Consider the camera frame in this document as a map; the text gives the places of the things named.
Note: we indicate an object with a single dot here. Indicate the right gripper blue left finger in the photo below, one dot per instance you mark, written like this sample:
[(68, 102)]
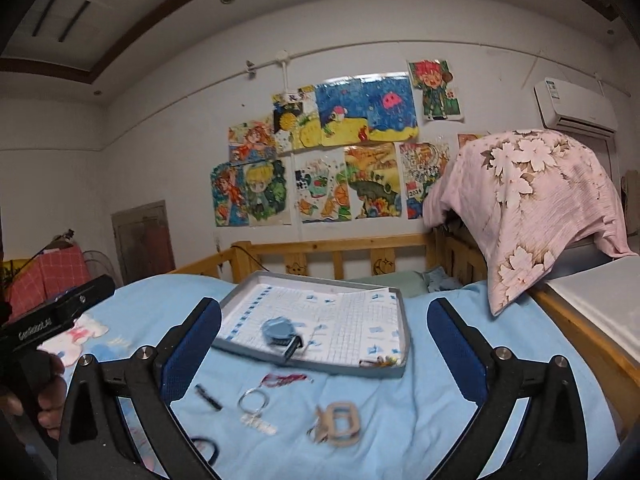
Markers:
[(184, 347)]

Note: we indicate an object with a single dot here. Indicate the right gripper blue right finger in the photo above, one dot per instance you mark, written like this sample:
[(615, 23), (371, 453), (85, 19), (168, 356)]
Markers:
[(462, 347)]

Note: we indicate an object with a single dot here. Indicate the silver bangle rings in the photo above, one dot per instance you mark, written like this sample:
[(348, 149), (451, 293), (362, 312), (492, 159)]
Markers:
[(253, 400)]

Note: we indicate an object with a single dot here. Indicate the brown cord yellow bead tie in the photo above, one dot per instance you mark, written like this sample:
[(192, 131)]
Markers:
[(379, 362)]

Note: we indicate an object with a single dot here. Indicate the white hair barrette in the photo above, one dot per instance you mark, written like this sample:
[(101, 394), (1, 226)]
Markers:
[(257, 423)]

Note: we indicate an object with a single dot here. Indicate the beige claw hair clip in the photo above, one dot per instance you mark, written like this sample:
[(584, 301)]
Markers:
[(338, 424)]

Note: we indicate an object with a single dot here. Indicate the left hand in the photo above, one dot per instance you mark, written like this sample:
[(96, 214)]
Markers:
[(51, 399)]

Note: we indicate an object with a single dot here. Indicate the red checked cloth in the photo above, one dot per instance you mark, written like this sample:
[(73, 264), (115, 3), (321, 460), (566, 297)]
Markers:
[(46, 277)]

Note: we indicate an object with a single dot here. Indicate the light blue bed sheet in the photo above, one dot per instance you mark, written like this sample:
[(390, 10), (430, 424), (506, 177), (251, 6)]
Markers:
[(407, 424)]

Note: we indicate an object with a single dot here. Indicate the white electric fan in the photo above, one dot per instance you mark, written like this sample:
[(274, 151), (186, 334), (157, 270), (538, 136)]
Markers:
[(99, 264)]

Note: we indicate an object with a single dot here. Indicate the grey shallow box tray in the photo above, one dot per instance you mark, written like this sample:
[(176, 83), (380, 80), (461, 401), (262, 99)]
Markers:
[(320, 329)]

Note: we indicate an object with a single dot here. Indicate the grid paper sheet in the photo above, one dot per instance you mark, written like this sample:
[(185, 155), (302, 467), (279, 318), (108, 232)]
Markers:
[(320, 322)]

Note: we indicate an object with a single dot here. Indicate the anime girl drawing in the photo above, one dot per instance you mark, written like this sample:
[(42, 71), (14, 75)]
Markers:
[(229, 195)]

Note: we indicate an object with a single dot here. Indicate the pink floral quilt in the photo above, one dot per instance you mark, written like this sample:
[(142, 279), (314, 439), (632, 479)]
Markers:
[(525, 196)]

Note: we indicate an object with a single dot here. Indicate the blond boy drawing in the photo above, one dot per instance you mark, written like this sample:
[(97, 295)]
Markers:
[(267, 187)]

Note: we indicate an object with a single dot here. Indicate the orange landscape drawing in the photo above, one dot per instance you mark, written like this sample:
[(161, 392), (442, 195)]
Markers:
[(373, 175)]

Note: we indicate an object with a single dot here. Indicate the red doodle drawing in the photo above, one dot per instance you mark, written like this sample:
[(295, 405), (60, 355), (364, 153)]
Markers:
[(422, 164)]

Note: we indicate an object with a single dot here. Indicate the fruit cup drawing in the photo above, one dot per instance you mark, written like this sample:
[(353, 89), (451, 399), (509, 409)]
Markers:
[(321, 187)]

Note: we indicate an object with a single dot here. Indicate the mermaid girl drawing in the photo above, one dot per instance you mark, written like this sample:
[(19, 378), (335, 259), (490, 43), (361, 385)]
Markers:
[(251, 141)]

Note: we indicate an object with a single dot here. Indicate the yellow moon drawing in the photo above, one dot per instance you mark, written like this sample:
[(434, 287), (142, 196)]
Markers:
[(296, 121)]

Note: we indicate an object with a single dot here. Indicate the white air conditioner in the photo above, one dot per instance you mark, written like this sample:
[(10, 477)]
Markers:
[(571, 108)]

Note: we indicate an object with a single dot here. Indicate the blue sea jellyfish drawing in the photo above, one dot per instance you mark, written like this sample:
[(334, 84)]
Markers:
[(366, 109)]

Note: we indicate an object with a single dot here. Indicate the red hair character drawing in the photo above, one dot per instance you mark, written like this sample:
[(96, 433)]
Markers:
[(433, 78)]

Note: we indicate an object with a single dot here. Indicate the wooden bed rail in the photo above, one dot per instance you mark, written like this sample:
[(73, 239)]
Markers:
[(616, 370)]

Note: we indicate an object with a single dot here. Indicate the brown wall cabinet door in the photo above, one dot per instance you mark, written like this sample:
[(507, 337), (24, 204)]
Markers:
[(142, 241)]

